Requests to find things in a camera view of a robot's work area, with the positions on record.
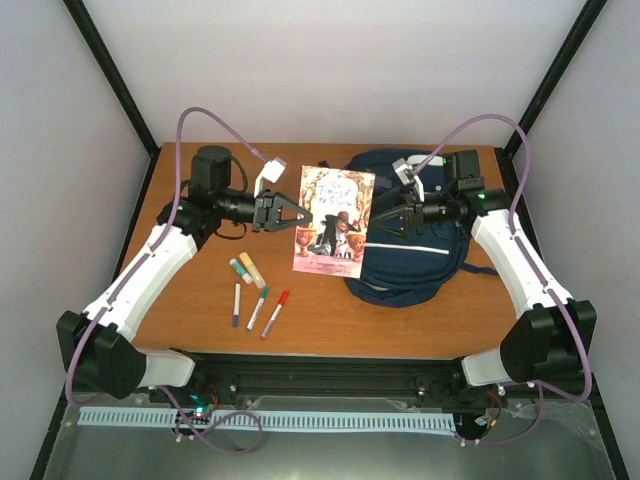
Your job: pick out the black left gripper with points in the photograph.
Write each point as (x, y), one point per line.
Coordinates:
(268, 214)

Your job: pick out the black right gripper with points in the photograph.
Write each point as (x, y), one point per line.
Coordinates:
(412, 217)

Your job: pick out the pink illustrated book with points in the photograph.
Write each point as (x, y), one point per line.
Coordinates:
(333, 241)

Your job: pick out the navy blue backpack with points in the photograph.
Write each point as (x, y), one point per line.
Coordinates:
(398, 272)

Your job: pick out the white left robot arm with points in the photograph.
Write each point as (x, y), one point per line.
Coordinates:
(97, 344)

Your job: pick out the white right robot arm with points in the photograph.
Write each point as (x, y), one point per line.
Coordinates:
(553, 330)

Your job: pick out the yellow highlighter marker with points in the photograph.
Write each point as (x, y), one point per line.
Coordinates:
(252, 269)

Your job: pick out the green cap white marker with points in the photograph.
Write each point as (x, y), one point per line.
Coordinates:
(241, 270)

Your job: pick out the red cap white marker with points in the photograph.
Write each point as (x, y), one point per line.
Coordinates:
(282, 300)

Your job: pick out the teal cap white marker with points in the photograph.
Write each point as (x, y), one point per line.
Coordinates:
(257, 310)

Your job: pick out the purple cap white marker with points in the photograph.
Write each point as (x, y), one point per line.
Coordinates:
(236, 305)

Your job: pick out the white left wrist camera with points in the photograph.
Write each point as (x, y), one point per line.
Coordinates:
(271, 172)

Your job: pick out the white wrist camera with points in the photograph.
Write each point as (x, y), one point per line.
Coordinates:
(409, 178)
(271, 172)

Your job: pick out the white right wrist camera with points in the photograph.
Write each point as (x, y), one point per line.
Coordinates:
(409, 178)

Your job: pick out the black aluminium frame rail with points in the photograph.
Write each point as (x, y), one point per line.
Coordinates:
(232, 379)

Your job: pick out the light blue cable duct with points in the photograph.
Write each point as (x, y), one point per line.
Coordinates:
(272, 421)

